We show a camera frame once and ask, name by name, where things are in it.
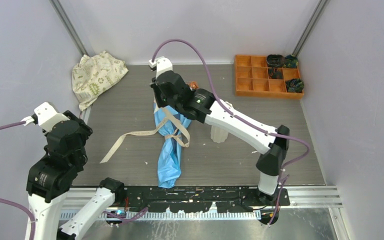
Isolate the artificial flower bunch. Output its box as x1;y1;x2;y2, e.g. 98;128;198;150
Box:
187;81;199;91

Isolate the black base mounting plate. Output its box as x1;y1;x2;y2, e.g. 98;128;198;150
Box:
111;185;291;213

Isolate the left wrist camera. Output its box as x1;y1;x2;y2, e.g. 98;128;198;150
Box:
21;101;69;133

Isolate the cream patterned cloth bag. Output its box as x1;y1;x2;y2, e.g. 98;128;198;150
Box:
71;50;129;112

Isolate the dark rolled fabric bottom-right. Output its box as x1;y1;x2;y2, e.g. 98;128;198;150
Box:
285;78;305;93

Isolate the dark fabric piece middle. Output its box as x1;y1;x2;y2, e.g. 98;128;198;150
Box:
268;67;284;80

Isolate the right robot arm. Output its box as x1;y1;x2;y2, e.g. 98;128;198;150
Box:
150;70;289;206

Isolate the beige printed ribbon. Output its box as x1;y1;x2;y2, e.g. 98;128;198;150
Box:
99;106;191;164

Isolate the blue wrapping paper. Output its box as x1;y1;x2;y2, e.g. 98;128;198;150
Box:
153;104;192;189

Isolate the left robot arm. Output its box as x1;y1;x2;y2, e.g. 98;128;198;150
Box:
26;108;127;240

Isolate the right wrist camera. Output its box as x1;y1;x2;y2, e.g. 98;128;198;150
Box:
148;56;173;79

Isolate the dark rolled fabric top-right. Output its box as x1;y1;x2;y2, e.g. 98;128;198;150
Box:
283;54;299;69

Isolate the white ribbed vase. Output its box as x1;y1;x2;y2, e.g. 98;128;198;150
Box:
210;125;229;144

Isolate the dark rolled fabric top-left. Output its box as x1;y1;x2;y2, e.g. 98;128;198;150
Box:
266;54;286;68

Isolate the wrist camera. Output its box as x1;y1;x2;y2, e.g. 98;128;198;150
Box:
21;101;69;133
148;56;173;79

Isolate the orange compartment tray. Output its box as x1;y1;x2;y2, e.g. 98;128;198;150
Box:
234;54;305;100

